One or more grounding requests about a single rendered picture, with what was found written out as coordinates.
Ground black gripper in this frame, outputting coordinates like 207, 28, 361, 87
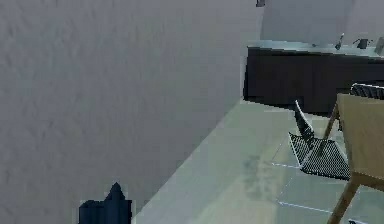
78, 182, 133, 224

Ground black kitchen cabinet pale worktop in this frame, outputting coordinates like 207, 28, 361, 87
243, 39, 384, 116

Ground grey box-shaped appliance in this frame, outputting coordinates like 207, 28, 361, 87
373, 36, 384, 56

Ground black kettle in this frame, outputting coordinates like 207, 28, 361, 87
352, 38, 373, 50

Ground light wooden table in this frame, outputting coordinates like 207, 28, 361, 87
322, 93, 384, 224

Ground dark slim bottle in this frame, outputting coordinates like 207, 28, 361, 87
334, 32, 345, 51

